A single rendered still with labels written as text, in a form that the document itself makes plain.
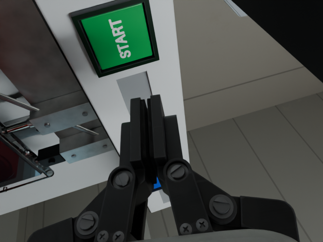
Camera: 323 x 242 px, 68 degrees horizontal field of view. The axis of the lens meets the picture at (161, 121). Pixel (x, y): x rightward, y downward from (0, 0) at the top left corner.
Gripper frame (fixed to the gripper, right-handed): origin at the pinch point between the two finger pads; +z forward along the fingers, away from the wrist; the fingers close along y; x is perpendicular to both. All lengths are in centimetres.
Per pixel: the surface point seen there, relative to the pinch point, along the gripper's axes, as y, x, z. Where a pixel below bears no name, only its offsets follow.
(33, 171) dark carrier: -22.8, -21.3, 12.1
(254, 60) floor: 58, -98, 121
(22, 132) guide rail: -23.5, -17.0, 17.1
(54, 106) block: -13.7, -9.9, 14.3
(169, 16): 2.1, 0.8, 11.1
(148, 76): -0.7, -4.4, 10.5
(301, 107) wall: 107, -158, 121
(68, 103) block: -11.9, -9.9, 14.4
